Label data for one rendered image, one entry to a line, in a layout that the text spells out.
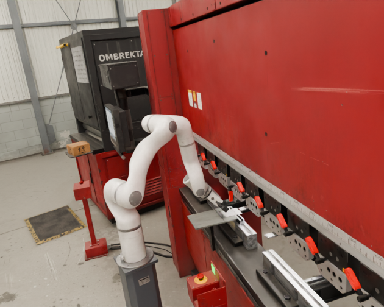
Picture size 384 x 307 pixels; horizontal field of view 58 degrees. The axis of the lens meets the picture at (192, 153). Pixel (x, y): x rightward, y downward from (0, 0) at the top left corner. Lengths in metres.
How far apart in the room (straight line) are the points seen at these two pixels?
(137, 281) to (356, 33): 1.44
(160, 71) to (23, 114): 6.31
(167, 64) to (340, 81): 1.86
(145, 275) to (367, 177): 1.21
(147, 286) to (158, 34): 1.77
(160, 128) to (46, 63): 7.21
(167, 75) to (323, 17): 1.79
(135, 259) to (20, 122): 7.21
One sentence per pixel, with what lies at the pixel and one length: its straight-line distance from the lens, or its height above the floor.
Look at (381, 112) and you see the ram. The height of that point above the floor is 1.80.
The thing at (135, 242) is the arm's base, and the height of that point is 1.12.
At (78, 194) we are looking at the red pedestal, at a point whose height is 0.75.
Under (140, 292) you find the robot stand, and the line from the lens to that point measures 1.90.
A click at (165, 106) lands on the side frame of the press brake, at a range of 2.77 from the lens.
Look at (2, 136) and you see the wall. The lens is 8.80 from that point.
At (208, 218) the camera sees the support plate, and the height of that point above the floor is 1.00.
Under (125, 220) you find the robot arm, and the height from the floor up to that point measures 1.25.
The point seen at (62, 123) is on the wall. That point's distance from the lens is 8.91.
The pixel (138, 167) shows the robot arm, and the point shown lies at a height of 1.48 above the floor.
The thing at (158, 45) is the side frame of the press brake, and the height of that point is 2.04.
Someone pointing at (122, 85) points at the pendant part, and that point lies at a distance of 2.85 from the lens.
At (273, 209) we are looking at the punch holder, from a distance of 1.58.
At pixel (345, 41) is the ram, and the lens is 1.05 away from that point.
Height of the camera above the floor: 2.00
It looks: 17 degrees down
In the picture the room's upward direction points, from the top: 7 degrees counter-clockwise
